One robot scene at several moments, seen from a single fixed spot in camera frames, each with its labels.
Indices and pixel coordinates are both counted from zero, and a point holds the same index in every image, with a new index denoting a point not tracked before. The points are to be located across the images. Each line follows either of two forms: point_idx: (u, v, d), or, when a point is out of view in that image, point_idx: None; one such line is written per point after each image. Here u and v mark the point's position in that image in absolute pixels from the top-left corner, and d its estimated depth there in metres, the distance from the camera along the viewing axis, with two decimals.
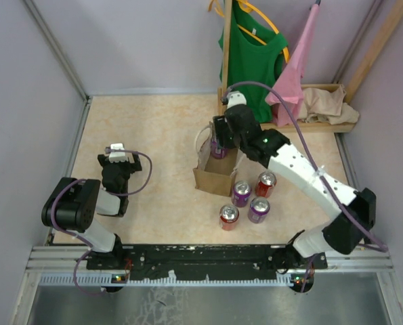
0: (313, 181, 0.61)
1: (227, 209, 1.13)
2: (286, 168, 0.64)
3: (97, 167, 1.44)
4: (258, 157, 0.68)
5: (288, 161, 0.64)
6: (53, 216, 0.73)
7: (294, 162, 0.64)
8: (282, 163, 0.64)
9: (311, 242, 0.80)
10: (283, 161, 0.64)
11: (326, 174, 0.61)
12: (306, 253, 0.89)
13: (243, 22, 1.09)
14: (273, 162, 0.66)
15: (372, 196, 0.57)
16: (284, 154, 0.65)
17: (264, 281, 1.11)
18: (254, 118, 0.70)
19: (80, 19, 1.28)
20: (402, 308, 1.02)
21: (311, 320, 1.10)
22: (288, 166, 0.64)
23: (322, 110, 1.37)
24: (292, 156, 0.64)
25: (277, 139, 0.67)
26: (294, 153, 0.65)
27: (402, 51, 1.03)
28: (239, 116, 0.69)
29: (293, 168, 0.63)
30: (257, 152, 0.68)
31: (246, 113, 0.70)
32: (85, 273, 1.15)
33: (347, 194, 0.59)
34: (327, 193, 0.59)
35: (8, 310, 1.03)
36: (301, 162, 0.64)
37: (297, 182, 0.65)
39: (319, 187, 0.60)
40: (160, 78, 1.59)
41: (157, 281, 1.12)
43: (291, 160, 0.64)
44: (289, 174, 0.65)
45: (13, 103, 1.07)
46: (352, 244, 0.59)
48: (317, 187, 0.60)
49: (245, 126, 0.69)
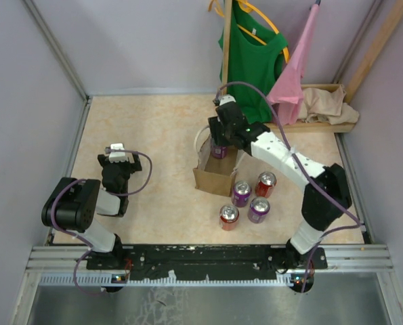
0: (286, 158, 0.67)
1: (227, 209, 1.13)
2: (264, 152, 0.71)
3: (97, 167, 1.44)
4: (242, 145, 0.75)
5: (265, 144, 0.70)
6: (53, 215, 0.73)
7: (271, 145, 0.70)
8: (261, 147, 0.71)
9: (301, 231, 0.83)
10: (261, 145, 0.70)
11: (298, 153, 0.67)
12: (303, 250, 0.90)
13: (243, 22, 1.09)
14: (253, 148, 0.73)
15: (341, 170, 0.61)
16: (263, 139, 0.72)
17: (264, 281, 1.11)
18: (240, 114, 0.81)
19: (80, 19, 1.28)
20: (402, 308, 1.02)
21: (311, 320, 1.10)
22: (265, 149, 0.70)
23: (322, 110, 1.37)
24: (269, 141, 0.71)
25: (259, 128, 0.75)
26: (272, 138, 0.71)
27: (402, 51, 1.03)
28: (227, 111, 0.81)
29: (269, 150, 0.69)
30: (241, 141, 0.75)
31: (233, 109, 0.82)
32: (85, 273, 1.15)
33: (315, 168, 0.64)
34: (297, 168, 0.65)
35: (7, 310, 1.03)
36: (277, 145, 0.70)
37: (275, 164, 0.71)
39: (290, 164, 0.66)
40: (160, 78, 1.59)
41: (157, 281, 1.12)
43: (269, 143, 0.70)
44: (267, 157, 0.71)
45: (13, 103, 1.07)
46: (325, 216, 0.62)
48: (290, 163, 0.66)
49: (232, 118, 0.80)
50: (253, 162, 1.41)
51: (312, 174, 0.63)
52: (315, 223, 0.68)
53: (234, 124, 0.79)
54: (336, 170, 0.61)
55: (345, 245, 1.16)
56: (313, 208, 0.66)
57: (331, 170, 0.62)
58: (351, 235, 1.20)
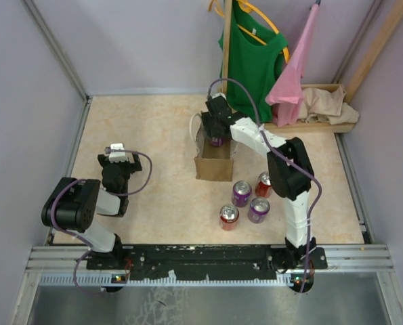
0: (255, 135, 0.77)
1: (227, 209, 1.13)
2: (240, 133, 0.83)
3: (97, 167, 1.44)
4: (224, 131, 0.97)
5: (241, 126, 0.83)
6: (53, 215, 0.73)
7: (246, 126, 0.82)
8: (238, 128, 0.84)
9: (288, 217, 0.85)
10: (238, 126, 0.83)
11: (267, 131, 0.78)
12: (297, 240, 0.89)
13: (243, 22, 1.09)
14: (233, 131, 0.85)
15: (300, 143, 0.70)
16: (240, 122, 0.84)
17: (264, 281, 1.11)
18: (225, 105, 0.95)
19: (80, 19, 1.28)
20: (402, 308, 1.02)
21: (310, 320, 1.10)
22: (241, 131, 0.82)
23: (322, 110, 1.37)
24: (245, 124, 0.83)
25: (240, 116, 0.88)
26: (248, 121, 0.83)
27: (402, 51, 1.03)
28: (213, 102, 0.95)
29: (244, 131, 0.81)
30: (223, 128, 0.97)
31: (219, 101, 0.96)
32: (85, 273, 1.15)
33: (278, 141, 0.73)
34: (263, 142, 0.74)
35: (8, 310, 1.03)
36: (250, 126, 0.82)
37: (250, 143, 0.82)
39: (259, 139, 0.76)
40: (160, 78, 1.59)
41: (157, 281, 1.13)
43: (243, 125, 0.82)
44: (244, 138, 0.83)
45: (12, 103, 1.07)
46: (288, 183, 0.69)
48: (258, 139, 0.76)
49: (218, 109, 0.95)
50: (253, 161, 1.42)
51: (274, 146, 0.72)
52: (280, 191, 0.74)
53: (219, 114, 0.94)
54: (297, 141, 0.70)
55: (345, 245, 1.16)
56: (276, 177, 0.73)
57: (292, 142, 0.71)
58: (351, 235, 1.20)
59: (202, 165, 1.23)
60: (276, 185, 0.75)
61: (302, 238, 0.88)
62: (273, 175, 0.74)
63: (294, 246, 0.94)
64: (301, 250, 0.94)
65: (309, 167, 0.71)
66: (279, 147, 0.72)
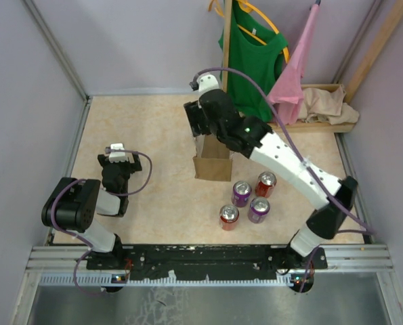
0: (301, 172, 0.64)
1: (227, 209, 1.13)
2: (271, 160, 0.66)
3: (97, 167, 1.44)
4: (240, 147, 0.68)
5: (272, 152, 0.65)
6: (53, 216, 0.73)
7: (279, 152, 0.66)
8: (266, 154, 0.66)
9: (304, 237, 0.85)
10: (269, 153, 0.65)
11: (311, 164, 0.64)
12: (303, 251, 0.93)
13: (243, 22, 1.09)
14: (257, 154, 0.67)
15: (354, 183, 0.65)
16: (267, 144, 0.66)
17: (264, 281, 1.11)
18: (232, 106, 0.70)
19: (80, 18, 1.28)
20: (402, 308, 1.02)
21: (311, 320, 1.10)
22: (273, 158, 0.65)
23: (322, 110, 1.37)
24: (276, 147, 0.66)
25: (259, 127, 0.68)
26: (278, 143, 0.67)
27: (402, 51, 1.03)
28: (219, 104, 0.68)
29: (280, 161, 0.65)
30: (240, 141, 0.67)
31: (225, 101, 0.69)
32: (85, 273, 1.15)
33: (332, 184, 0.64)
34: (313, 184, 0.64)
35: (7, 311, 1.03)
36: (287, 152, 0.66)
37: (282, 173, 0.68)
39: (306, 178, 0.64)
40: (160, 78, 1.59)
41: (157, 281, 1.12)
43: (276, 151, 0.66)
44: (275, 166, 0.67)
45: (12, 103, 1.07)
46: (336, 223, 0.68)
48: (306, 178, 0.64)
49: (225, 115, 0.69)
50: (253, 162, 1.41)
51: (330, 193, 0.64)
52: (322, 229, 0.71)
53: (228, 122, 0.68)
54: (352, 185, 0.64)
55: (345, 245, 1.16)
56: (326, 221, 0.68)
57: (348, 187, 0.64)
58: (351, 235, 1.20)
59: (202, 165, 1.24)
60: (320, 223, 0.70)
61: (308, 251, 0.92)
62: (322, 217, 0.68)
63: (299, 253, 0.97)
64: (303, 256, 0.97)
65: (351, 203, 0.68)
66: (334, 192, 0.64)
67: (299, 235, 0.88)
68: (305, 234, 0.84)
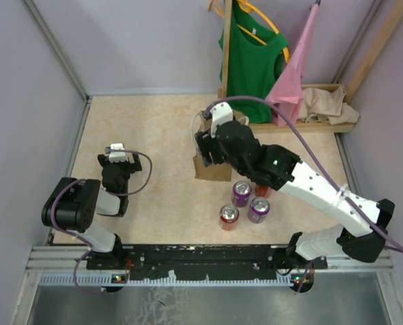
0: (339, 202, 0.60)
1: (227, 209, 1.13)
2: (305, 192, 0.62)
3: (97, 167, 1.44)
4: (269, 181, 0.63)
5: (306, 183, 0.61)
6: (53, 216, 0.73)
7: (313, 183, 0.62)
8: (301, 187, 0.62)
9: (318, 246, 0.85)
10: (303, 185, 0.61)
11: (349, 191, 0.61)
12: (309, 256, 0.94)
13: (243, 22, 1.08)
14: (290, 186, 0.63)
15: (391, 204, 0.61)
16: (300, 177, 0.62)
17: (264, 281, 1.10)
18: (253, 137, 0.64)
19: (80, 18, 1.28)
20: None
21: (310, 320, 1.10)
22: (308, 190, 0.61)
23: (323, 110, 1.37)
24: (309, 177, 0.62)
25: (286, 158, 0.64)
26: (310, 172, 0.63)
27: (402, 51, 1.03)
28: (239, 139, 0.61)
29: (315, 192, 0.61)
30: (269, 175, 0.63)
31: (245, 134, 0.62)
32: (85, 273, 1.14)
33: (373, 210, 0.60)
34: (354, 213, 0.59)
35: (8, 311, 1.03)
36: (321, 182, 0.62)
37: (317, 204, 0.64)
39: (345, 208, 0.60)
40: (160, 78, 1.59)
41: (157, 281, 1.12)
43: (310, 181, 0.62)
44: (309, 198, 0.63)
45: (12, 103, 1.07)
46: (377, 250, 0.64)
48: (345, 208, 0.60)
49: (248, 148, 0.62)
50: None
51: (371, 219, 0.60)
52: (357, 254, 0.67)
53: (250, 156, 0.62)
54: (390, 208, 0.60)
55: None
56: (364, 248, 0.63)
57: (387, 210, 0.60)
58: None
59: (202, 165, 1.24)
60: (358, 251, 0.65)
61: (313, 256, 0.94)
62: (362, 245, 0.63)
63: (303, 258, 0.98)
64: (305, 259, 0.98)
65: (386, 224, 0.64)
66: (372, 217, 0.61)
67: (311, 244, 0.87)
68: (322, 246, 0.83)
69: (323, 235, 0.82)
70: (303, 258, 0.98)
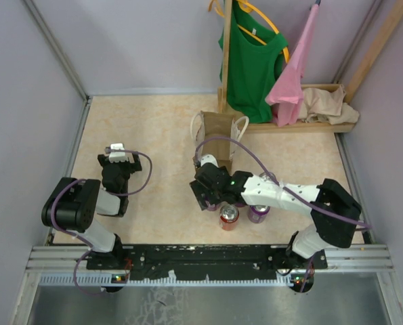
0: (280, 194, 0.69)
1: (227, 209, 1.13)
2: (257, 196, 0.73)
3: (97, 167, 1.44)
4: (234, 198, 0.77)
5: (255, 189, 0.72)
6: (53, 216, 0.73)
7: (261, 187, 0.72)
8: (250, 193, 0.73)
9: (309, 242, 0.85)
10: (251, 191, 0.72)
11: (287, 183, 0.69)
12: (307, 254, 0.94)
13: (243, 22, 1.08)
14: (246, 197, 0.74)
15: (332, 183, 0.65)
16: (249, 185, 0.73)
17: (264, 281, 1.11)
18: (219, 170, 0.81)
19: (80, 19, 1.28)
20: None
21: (311, 320, 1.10)
22: (257, 193, 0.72)
23: (322, 110, 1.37)
24: (257, 184, 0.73)
25: (243, 176, 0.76)
26: (257, 180, 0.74)
27: (402, 52, 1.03)
28: (205, 172, 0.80)
29: (261, 193, 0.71)
30: (233, 195, 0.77)
31: (210, 169, 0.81)
32: (85, 273, 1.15)
33: (312, 191, 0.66)
34: (294, 199, 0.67)
35: (8, 311, 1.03)
36: (264, 184, 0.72)
37: (274, 204, 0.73)
39: (288, 197, 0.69)
40: (160, 78, 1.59)
41: (157, 281, 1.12)
43: (256, 186, 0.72)
44: (263, 200, 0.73)
45: (11, 103, 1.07)
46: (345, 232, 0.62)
48: (286, 197, 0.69)
49: (214, 179, 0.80)
50: (253, 162, 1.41)
51: (311, 199, 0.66)
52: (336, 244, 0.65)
53: (218, 183, 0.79)
54: (333, 185, 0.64)
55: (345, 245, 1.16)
56: (327, 229, 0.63)
57: (327, 187, 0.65)
58: None
59: None
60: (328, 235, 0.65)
61: (311, 254, 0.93)
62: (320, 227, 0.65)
63: (301, 256, 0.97)
64: (303, 257, 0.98)
65: (354, 202, 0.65)
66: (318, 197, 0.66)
67: (303, 240, 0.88)
68: (311, 240, 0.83)
69: (311, 229, 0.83)
70: (302, 256, 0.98)
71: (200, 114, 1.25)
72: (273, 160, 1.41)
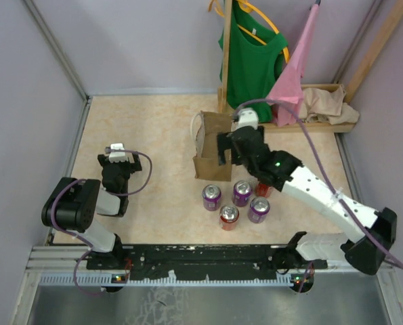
0: (333, 204, 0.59)
1: (227, 209, 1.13)
2: (303, 193, 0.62)
3: (97, 167, 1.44)
4: (271, 181, 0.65)
5: (304, 185, 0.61)
6: (53, 216, 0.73)
7: (310, 185, 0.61)
8: (298, 188, 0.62)
9: (318, 248, 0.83)
10: (299, 185, 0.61)
11: (345, 196, 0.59)
12: (308, 256, 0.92)
13: (243, 22, 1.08)
14: (289, 187, 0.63)
15: (392, 215, 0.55)
16: (299, 178, 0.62)
17: (265, 281, 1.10)
18: (262, 141, 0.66)
19: (81, 18, 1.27)
20: (402, 307, 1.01)
21: (311, 320, 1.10)
22: (305, 191, 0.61)
23: (323, 110, 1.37)
24: (307, 179, 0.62)
25: (290, 160, 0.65)
26: (309, 175, 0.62)
27: (402, 51, 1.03)
28: (248, 140, 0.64)
29: (311, 193, 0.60)
30: (270, 177, 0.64)
31: (255, 137, 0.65)
32: (85, 273, 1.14)
33: (369, 216, 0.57)
34: (348, 217, 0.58)
35: (8, 311, 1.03)
36: (317, 185, 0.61)
37: (315, 206, 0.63)
39: (339, 210, 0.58)
40: (160, 78, 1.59)
41: (157, 281, 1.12)
43: (307, 183, 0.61)
44: (306, 199, 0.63)
45: (11, 103, 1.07)
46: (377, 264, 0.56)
48: (338, 210, 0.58)
49: (256, 149, 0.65)
50: None
51: (367, 226, 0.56)
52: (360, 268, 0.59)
53: (258, 157, 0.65)
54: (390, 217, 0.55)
55: None
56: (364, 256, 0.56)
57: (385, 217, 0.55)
58: None
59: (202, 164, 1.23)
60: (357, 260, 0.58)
61: (313, 257, 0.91)
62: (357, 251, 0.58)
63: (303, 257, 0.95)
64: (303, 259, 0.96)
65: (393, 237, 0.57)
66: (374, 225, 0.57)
67: (313, 245, 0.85)
68: (323, 249, 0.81)
69: (328, 240, 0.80)
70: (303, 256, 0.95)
71: (198, 114, 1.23)
72: None
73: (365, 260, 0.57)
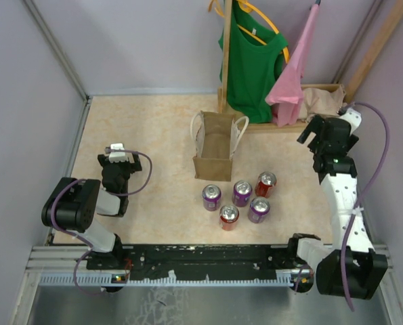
0: (343, 212, 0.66)
1: (227, 209, 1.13)
2: (330, 191, 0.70)
3: (97, 167, 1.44)
4: (320, 169, 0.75)
5: (341, 185, 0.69)
6: (53, 216, 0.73)
7: (343, 190, 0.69)
8: (331, 184, 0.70)
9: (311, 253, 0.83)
10: (334, 184, 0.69)
11: (359, 217, 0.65)
12: (301, 253, 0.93)
13: (243, 22, 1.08)
14: (326, 180, 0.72)
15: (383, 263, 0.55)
16: (340, 181, 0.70)
17: (264, 281, 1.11)
18: (345, 140, 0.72)
19: (81, 18, 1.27)
20: (402, 307, 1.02)
21: (311, 320, 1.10)
22: (333, 190, 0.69)
23: (323, 110, 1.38)
24: (345, 185, 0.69)
25: (349, 165, 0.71)
26: (351, 185, 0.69)
27: None
28: (333, 127, 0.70)
29: (336, 194, 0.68)
30: (320, 165, 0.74)
31: (341, 131, 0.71)
32: (85, 273, 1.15)
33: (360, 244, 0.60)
34: (343, 229, 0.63)
35: (7, 311, 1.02)
36: (347, 196, 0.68)
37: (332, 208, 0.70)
39: (343, 221, 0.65)
40: (160, 78, 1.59)
41: (157, 281, 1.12)
43: (341, 187, 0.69)
44: (330, 198, 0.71)
45: (11, 104, 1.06)
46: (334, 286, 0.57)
48: (342, 219, 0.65)
49: (332, 141, 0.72)
50: (253, 162, 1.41)
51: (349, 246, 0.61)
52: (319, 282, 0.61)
53: (329, 147, 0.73)
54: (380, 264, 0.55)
55: None
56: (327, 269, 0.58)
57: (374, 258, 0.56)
58: None
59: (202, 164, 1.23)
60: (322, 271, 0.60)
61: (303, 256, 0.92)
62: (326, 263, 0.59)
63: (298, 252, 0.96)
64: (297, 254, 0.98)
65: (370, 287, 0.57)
66: (357, 254, 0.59)
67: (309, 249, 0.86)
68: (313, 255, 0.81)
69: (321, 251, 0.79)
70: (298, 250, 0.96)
71: (198, 114, 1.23)
72: (273, 160, 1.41)
73: (326, 273, 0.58)
